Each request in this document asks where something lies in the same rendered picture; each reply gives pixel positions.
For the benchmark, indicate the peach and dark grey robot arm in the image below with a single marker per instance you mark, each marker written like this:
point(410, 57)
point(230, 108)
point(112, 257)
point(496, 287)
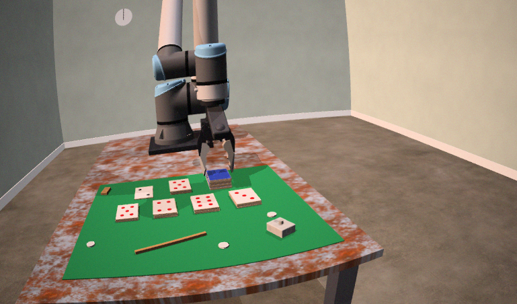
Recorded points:
point(176, 100)

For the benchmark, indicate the brown wooden stick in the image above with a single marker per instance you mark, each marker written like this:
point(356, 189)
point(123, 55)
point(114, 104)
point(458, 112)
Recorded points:
point(162, 245)

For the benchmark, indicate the blue rectangular card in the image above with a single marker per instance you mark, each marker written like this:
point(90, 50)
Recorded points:
point(218, 174)

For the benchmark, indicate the green felt table mat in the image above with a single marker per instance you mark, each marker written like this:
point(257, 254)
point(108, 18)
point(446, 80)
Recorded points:
point(244, 229)

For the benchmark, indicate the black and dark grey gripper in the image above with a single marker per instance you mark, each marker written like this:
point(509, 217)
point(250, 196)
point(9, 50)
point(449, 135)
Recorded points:
point(206, 135)

